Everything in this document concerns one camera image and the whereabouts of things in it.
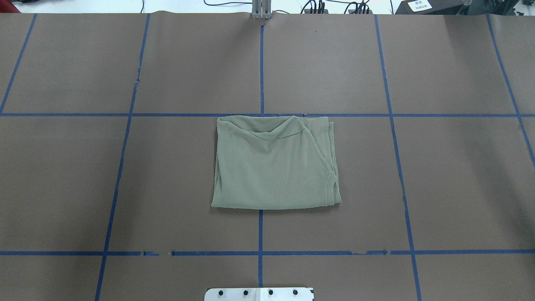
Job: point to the black power adapter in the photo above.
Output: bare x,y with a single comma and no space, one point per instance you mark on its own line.
429,7

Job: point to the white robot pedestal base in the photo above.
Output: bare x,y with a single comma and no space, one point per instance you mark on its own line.
260,294

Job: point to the aluminium frame post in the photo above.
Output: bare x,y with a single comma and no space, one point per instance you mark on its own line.
261,9

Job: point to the brown paper table cover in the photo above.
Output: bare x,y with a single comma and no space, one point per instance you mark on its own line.
108,128

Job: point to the olive green long-sleeve shirt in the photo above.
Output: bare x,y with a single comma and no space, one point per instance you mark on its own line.
275,163

